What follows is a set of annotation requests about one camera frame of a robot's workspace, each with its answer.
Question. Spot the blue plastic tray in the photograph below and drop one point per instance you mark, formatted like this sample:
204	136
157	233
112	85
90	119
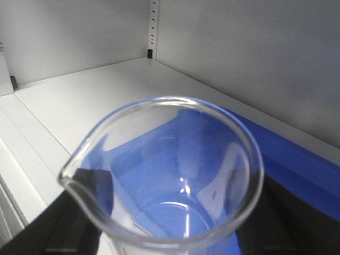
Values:
279	148

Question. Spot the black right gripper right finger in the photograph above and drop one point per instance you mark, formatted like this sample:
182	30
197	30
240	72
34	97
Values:
281	223

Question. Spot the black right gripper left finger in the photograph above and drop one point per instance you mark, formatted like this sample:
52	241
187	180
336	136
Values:
63	227

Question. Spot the clear glass beaker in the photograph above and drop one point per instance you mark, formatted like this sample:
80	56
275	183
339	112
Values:
122	232

